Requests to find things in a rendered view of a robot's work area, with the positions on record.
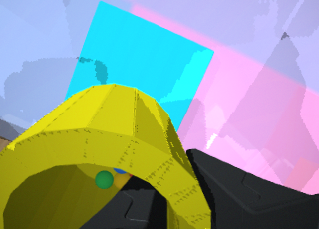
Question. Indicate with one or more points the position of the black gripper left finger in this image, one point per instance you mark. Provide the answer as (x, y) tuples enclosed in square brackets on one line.
[(138, 205)]

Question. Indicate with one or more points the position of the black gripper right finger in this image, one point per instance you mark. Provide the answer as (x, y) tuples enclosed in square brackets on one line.
[(241, 200)]

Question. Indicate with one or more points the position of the green marble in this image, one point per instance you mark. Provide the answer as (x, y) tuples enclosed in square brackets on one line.
[(104, 179)]

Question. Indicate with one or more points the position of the blue marble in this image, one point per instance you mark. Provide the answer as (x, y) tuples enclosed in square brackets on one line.
[(118, 170)]

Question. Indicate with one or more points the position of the brown wooden bar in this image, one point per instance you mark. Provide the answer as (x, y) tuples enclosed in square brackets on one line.
[(4, 143)]

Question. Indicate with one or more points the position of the yellow cup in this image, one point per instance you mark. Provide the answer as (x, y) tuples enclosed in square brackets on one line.
[(48, 174)]

